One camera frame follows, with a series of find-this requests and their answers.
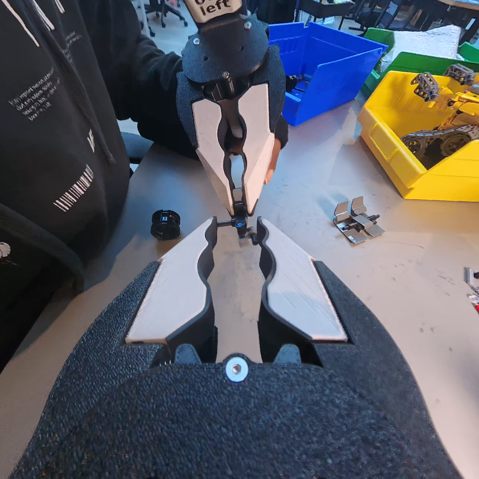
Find black utility cart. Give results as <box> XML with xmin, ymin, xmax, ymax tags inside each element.
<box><xmin>297</xmin><ymin>0</ymin><xmax>355</xmax><ymax>30</ymax></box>

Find green plastic bin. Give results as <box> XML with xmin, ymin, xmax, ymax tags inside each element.
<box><xmin>361</xmin><ymin>27</ymin><xmax>479</xmax><ymax>99</ymax></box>

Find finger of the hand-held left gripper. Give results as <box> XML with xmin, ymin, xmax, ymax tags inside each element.
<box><xmin>238</xmin><ymin>83</ymin><xmax>275</xmax><ymax>217</ymax></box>
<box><xmin>192</xmin><ymin>98</ymin><xmax>236</xmax><ymax>216</ymax></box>

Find yellow toy robot model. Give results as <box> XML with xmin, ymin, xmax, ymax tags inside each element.
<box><xmin>400</xmin><ymin>64</ymin><xmax>479</xmax><ymax>169</ymax></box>

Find grey office chair seat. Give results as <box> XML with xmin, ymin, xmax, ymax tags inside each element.
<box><xmin>120</xmin><ymin>132</ymin><xmax>155</xmax><ymax>165</ymax></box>

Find bubble wrap sheet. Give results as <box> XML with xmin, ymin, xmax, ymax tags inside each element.
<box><xmin>382</xmin><ymin>24</ymin><xmax>463</xmax><ymax>60</ymax></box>

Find dark metal rod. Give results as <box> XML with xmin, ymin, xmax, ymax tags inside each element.
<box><xmin>341</xmin><ymin>214</ymin><xmax>380</xmax><ymax>231</ymax></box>

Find black office chair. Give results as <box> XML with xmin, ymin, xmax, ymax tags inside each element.
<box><xmin>144</xmin><ymin>0</ymin><xmax>188</xmax><ymax>37</ymax></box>

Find blue plastic bin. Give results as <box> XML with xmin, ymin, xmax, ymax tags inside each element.
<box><xmin>267</xmin><ymin>22</ymin><xmax>389</xmax><ymax>126</ymax></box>

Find yellow plastic bin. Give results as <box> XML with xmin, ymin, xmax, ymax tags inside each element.
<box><xmin>357</xmin><ymin>70</ymin><xmax>479</xmax><ymax>203</ymax></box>

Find pile of small toy bricks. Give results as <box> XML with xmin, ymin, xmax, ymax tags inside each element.
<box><xmin>463</xmin><ymin>266</ymin><xmax>479</xmax><ymax>313</ymax></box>

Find person's black printed hoodie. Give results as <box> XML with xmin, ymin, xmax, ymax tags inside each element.
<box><xmin>0</xmin><ymin>0</ymin><xmax>129</xmax><ymax>371</ymax></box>

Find person's left forearm black sleeve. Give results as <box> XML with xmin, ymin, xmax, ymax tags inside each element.
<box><xmin>112</xmin><ymin>22</ymin><xmax>199</xmax><ymax>159</ymax></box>

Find grey panel brick assembly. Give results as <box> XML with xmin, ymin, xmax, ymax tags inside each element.
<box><xmin>333</xmin><ymin>196</ymin><xmax>386</xmax><ymax>244</ymax></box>

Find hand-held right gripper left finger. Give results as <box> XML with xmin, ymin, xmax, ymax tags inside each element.
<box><xmin>125</xmin><ymin>218</ymin><xmax>218</xmax><ymax>363</ymax></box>

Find black toy wheel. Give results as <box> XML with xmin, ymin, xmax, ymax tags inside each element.
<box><xmin>150</xmin><ymin>210</ymin><xmax>182</xmax><ymax>240</ymax></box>

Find person's left hand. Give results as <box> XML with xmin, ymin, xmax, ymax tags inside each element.
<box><xmin>264</xmin><ymin>138</ymin><xmax>282</xmax><ymax>185</ymax></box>

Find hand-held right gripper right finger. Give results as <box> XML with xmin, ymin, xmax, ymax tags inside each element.
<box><xmin>257</xmin><ymin>218</ymin><xmax>349</xmax><ymax>361</ymax></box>

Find small black grey brick assembly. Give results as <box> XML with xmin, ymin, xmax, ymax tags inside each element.
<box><xmin>216</xmin><ymin>188</ymin><xmax>259</xmax><ymax>248</ymax></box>

